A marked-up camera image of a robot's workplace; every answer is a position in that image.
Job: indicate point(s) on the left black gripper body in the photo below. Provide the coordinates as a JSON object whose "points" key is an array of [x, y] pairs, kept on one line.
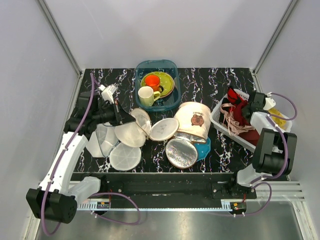
{"points": [[108, 114]]}

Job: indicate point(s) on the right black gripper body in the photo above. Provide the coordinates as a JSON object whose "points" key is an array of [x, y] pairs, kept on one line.
{"points": [[242, 113]]}

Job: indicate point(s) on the beige mesh bra laundry bag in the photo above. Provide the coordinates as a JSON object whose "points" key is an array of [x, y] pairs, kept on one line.
{"points": [[136, 133]]}

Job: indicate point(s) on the red bra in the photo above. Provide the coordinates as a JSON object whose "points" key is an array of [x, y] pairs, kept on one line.
{"points": [[251, 136]]}

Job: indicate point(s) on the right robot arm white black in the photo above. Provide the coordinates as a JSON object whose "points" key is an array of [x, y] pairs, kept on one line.
{"points": [[274, 152]]}

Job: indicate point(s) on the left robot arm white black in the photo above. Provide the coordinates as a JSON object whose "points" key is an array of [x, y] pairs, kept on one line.
{"points": [[53, 199]]}

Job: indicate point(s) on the white open mesh laundry bag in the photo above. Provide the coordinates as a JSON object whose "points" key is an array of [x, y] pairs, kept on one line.
{"points": [[103, 143]]}

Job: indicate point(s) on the white plastic laundry basket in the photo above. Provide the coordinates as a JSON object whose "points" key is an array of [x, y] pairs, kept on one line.
{"points": [[217, 121]]}

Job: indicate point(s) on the pink bra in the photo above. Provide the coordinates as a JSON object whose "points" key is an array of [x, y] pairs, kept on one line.
{"points": [[233, 126]]}

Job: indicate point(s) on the cream capybara insulated lunch bag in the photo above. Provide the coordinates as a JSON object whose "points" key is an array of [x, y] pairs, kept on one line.
{"points": [[193, 128]]}

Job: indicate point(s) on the red garment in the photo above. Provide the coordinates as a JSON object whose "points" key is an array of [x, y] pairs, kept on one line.
{"points": [[234, 98]]}

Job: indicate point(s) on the yellow garment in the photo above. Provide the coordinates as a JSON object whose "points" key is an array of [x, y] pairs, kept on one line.
{"points": [[277, 117]]}

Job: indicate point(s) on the teal transparent plastic bin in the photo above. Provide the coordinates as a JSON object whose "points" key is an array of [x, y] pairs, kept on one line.
{"points": [[164, 65]]}

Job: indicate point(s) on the orange cup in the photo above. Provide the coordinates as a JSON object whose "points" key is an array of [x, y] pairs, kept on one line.
{"points": [[153, 81]]}

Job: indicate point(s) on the green dotted plate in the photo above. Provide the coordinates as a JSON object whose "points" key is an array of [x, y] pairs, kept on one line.
{"points": [[167, 83]]}

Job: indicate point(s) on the blue dotted plate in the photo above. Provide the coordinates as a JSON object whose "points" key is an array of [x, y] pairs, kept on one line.
{"points": [[203, 149]]}

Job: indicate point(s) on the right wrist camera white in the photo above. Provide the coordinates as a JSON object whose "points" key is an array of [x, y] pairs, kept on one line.
{"points": [[269, 102]]}

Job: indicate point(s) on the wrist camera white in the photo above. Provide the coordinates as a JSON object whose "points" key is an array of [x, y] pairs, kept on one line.
{"points": [[269, 102], [107, 92]]}

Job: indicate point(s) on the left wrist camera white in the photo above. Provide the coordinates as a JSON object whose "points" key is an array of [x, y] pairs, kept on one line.
{"points": [[107, 92]]}

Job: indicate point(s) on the cream yellow-handled mug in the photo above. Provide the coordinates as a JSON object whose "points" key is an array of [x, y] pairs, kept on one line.
{"points": [[148, 96]]}

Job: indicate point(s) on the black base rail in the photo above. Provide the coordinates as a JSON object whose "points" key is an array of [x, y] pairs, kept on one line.
{"points": [[172, 190]]}

